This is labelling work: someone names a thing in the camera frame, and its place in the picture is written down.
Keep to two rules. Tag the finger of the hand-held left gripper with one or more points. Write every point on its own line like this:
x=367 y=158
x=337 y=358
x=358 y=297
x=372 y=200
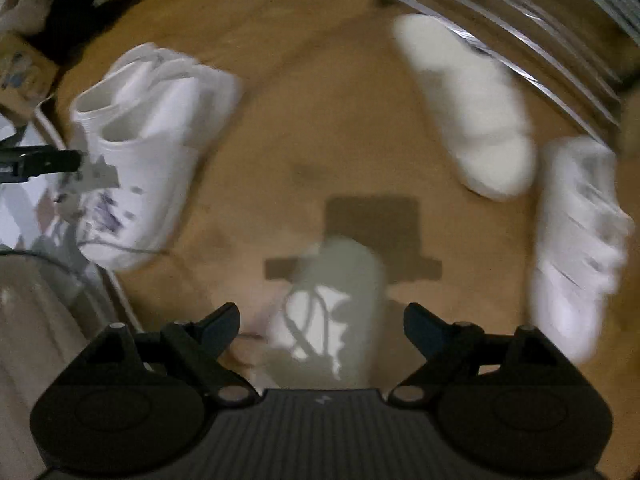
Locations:
x=45 y=160

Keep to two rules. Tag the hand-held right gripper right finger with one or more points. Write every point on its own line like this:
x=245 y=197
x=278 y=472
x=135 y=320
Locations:
x=420 y=325

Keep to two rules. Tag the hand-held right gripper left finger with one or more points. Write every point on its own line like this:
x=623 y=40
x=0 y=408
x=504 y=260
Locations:
x=225 y=322

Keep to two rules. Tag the white slide sandal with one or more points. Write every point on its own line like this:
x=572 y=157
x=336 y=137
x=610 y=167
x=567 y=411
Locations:
x=465 y=105
x=340 y=280

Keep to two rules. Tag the white clog with purple charms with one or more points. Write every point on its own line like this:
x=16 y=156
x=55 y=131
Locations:
x=145 y=200

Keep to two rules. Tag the plain white clog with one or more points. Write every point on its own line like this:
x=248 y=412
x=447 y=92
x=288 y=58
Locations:
x=170 y=90

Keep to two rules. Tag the metal shoe rack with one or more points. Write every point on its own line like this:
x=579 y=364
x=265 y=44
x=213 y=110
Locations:
x=525 y=15

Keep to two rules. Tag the cardboard box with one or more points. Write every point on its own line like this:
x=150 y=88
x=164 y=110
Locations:
x=20 y=70

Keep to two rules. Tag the black printed bag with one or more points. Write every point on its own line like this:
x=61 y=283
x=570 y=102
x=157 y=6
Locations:
x=85 y=5

